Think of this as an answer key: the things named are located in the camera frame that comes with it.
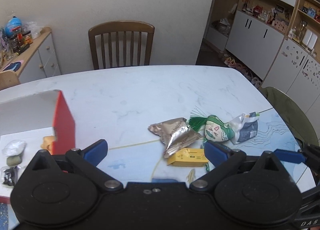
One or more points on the yellow small carton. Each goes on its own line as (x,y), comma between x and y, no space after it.
(188,157)

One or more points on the olive green chair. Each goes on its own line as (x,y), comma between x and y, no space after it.
(292,115)

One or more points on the blue round mouse pad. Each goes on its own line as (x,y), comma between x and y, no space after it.
(14,66)

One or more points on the blue globe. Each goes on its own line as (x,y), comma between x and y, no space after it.
(11,24)

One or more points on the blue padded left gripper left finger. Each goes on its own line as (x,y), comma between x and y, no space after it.
(96,152)

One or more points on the white and blue pouch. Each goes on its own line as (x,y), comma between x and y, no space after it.
(244,126)

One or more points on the green tasseled fabric sachet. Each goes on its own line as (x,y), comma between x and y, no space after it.
(214,129)

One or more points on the yellow pig toy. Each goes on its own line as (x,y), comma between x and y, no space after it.
(48,144)

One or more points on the olive green soap bar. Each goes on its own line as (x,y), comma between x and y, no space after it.
(14,160)

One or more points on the white wrapped packet in box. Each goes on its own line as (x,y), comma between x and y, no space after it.
(14,148)

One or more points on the clear bag of dark bits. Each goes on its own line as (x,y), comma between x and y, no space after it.
(9,176)

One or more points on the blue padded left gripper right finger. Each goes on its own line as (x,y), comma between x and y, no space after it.
(217,153)

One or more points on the white shelving cabinet unit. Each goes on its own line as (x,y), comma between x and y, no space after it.
(274,40)

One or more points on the silver foil snack packet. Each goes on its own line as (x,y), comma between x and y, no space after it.
(175,134)

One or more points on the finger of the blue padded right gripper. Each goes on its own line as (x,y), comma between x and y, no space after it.
(290,156)

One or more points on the dark glass jar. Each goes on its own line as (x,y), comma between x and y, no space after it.
(15,43)

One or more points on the brown wooden chair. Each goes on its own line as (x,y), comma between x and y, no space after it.
(121,44)

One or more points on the black yellow screwdriver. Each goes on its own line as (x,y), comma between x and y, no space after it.
(22,49)

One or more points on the wooden side cabinet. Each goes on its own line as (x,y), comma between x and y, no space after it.
(39,62)

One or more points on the orange labelled jar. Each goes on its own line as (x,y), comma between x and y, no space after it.
(27,37)

